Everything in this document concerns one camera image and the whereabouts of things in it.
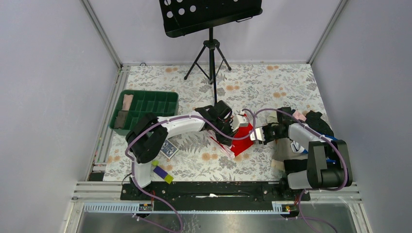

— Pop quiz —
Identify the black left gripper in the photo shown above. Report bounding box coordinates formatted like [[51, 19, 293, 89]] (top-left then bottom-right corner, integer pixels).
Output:
[[212, 118, 238, 146]]

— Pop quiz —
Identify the red underwear white trim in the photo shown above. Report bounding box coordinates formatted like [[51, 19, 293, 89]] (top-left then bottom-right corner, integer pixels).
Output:
[[206, 122, 256, 160]]

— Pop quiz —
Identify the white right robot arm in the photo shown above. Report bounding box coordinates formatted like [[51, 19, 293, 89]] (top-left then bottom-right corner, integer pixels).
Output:
[[256, 108, 353, 200]]

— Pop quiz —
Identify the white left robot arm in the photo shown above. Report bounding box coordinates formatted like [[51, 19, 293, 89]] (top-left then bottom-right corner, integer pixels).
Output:
[[125, 100, 240, 200]]

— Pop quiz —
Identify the pale yellow-green garment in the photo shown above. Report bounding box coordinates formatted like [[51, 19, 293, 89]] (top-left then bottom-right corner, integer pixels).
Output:
[[266, 111, 279, 125]]

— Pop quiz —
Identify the beige grey garment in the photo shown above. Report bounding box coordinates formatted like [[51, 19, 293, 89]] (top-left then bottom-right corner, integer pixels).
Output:
[[271, 138, 307, 172]]

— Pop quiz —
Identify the pink garment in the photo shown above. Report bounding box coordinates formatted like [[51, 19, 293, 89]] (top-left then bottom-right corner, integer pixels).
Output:
[[292, 110, 307, 122]]

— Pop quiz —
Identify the black mesh garment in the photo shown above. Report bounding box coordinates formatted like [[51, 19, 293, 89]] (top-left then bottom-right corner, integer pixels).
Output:
[[305, 111, 334, 138]]

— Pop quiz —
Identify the floral patterned table mat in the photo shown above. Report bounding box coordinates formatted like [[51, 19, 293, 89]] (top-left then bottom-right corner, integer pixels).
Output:
[[124, 64, 328, 182]]

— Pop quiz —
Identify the blue playing card box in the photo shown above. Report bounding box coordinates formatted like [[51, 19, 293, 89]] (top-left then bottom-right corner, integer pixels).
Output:
[[160, 140, 179, 159]]

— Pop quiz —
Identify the purple and green block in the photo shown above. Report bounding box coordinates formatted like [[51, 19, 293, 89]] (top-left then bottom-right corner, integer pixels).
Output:
[[153, 166, 174, 184]]

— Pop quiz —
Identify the green plastic divided tray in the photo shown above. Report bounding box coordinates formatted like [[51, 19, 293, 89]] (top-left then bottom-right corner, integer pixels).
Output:
[[109, 90, 179, 136]]

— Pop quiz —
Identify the pink rolled cloth in tray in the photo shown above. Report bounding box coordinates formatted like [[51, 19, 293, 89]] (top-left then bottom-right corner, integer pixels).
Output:
[[122, 94, 134, 111]]

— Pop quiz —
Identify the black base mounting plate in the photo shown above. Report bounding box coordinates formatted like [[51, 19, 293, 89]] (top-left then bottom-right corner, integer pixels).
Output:
[[120, 181, 310, 212]]

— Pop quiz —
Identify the grey rolled cloth in tray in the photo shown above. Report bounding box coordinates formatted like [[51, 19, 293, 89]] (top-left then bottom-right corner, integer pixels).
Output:
[[113, 110, 129, 130]]

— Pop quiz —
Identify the black music stand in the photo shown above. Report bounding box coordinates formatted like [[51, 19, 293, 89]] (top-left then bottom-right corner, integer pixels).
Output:
[[159, 0, 263, 103]]

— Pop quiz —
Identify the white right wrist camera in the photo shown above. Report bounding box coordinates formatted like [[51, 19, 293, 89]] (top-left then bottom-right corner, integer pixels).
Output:
[[249, 127, 265, 144]]

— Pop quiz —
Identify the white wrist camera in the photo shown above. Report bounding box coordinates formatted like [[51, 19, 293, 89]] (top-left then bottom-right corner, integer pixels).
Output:
[[249, 127, 265, 144], [231, 114, 249, 131]]

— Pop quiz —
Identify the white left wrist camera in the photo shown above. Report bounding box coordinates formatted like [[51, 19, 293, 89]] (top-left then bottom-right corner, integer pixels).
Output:
[[231, 114, 249, 131]]

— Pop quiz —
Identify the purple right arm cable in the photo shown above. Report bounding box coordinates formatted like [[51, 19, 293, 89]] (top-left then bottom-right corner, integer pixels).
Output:
[[251, 108, 349, 233]]

